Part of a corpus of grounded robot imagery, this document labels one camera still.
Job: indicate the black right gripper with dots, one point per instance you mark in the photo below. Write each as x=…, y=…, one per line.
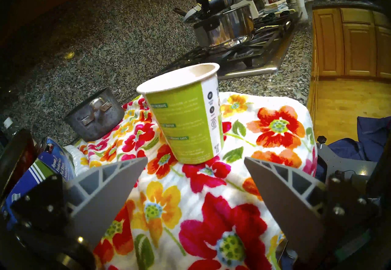
x=210, y=5

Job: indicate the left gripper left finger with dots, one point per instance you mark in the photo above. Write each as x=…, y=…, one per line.
x=104, y=196

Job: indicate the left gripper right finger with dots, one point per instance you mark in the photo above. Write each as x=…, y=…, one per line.
x=281, y=205

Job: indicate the green white paper oats cup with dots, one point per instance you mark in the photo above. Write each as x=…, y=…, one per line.
x=186, y=120

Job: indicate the stainless steel pot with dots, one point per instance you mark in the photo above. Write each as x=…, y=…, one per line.
x=226, y=28

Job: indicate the white toaster oven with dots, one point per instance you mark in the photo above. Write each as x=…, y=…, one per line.
x=250, y=5

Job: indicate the blue foil box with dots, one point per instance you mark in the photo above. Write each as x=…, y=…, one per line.
x=52, y=162

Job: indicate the floral kitchen towel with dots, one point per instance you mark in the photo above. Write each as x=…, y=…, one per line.
x=213, y=205

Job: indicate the steel gas cooktop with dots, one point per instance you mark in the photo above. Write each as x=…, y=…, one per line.
x=253, y=55

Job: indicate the small dark saucepan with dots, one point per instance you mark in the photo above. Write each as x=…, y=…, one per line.
x=94, y=116

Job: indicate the folded dish towels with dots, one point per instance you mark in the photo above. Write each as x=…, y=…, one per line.
x=276, y=7

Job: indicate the tall white cup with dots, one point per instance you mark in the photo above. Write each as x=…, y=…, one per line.
x=301, y=5

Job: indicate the blue cloth cover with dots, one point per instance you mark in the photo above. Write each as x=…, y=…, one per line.
x=372, y=135

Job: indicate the white capped dark bottle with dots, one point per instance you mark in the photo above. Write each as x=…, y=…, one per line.
x=10, y=124

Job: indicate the wooden upper cabinet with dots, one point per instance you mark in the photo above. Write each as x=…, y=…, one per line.
x=45, y=1

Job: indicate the wooden lower cabinets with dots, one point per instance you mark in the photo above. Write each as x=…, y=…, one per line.
x=360, y=43

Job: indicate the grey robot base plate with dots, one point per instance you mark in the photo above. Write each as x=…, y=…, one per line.
x=342, y=162

